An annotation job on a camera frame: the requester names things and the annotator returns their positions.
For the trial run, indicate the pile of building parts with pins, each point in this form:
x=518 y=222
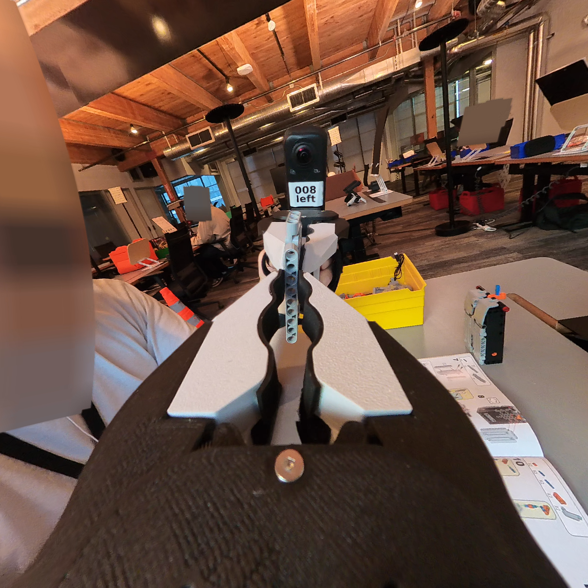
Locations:
x=381 y=288

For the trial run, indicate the long wooden desk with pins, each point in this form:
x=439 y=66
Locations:
x=505 y=160

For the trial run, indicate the silver air duct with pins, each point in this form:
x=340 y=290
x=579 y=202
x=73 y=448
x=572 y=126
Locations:
x=262 y=117

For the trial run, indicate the brown padded panel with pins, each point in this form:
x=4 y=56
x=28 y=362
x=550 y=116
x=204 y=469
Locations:
x=342 y=183

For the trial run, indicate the black device on white stand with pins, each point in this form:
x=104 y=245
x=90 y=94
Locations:
x=353 y=188

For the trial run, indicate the black office chair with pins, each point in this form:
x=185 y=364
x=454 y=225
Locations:
x=181 y=257

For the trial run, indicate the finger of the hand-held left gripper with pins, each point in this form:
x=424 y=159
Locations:
x=324 y=248
x=274 y=243

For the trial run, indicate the white paper wall notice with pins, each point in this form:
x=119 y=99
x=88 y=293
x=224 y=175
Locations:
x=117 y=195

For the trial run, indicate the grey office desk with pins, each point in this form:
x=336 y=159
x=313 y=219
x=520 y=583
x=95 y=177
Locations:
x=390 y=198

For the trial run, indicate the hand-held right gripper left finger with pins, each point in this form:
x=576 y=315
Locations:
x=220 y=367

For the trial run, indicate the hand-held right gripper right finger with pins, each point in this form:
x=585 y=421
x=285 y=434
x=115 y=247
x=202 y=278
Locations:
x=358 y=367

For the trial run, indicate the black duffel bag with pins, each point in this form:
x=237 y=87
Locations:
x=560 y=213

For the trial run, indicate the yellow plastic bin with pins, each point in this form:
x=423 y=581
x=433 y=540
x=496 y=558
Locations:
x=381 y=312

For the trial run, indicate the person's torso white shirt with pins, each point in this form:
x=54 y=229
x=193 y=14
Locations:
x=124 y=330

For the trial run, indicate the person's left hand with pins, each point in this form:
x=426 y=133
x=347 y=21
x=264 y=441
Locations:
x=330 y=278

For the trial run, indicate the orange bag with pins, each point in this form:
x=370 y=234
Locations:
x=119 y=257

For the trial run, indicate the blue plastic bin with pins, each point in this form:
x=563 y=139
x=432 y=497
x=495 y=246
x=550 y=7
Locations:
x=519 y=149

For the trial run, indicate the grey perforated building beam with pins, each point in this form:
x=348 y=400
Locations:
x=294 y=307
x=292 y=234

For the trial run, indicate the black floor lamp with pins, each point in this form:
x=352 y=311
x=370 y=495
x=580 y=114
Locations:
x=443 y=34
x=225 y=112

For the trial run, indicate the open instruction booklet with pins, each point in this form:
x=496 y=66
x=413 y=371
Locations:
x=496 y=413

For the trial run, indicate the grey black robot module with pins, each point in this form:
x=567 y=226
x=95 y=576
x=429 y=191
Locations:
x=491 y=330

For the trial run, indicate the white power strip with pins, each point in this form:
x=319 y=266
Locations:
x=484 y=225

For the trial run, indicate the white paper sign on stand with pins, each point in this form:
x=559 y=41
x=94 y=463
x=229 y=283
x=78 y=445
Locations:
x=164 y=224

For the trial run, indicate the white display stand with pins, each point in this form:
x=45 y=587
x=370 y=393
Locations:
x=379 y=183

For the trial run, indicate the small board on white stand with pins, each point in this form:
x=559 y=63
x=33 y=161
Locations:
x=138 y=250

